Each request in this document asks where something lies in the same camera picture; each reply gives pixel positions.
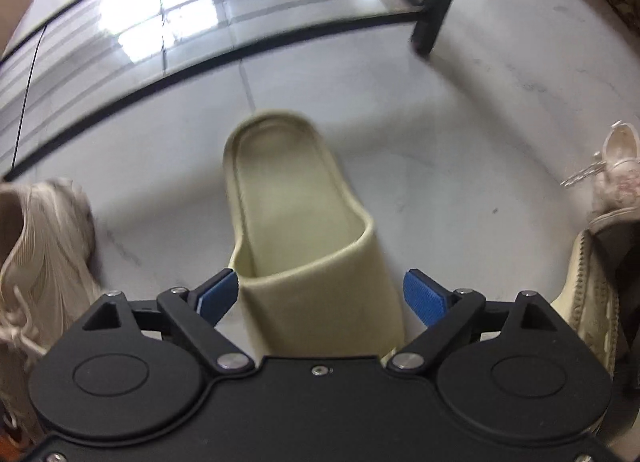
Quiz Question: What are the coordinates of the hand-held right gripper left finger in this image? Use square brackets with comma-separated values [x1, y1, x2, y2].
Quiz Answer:
[82, 268, 256, 373]

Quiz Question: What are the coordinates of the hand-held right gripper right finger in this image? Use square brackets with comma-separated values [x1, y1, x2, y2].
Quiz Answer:
[387, 268, 558, 373]

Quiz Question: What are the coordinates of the beige slide slipper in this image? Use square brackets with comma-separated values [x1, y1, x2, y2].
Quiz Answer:
[550, 229, 631, 378]
[222, 112, 403, 360]

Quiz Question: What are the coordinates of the white shoe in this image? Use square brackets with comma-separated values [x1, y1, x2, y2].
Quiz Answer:
[560, 122, 640, 223]

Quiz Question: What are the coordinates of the black metal shoe rack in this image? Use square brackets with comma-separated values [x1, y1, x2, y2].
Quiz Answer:
[0, 0, 476, 183]

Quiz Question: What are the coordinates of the beige knit sneaker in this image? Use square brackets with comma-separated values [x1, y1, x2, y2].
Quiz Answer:
[0, 178, 103, 443]

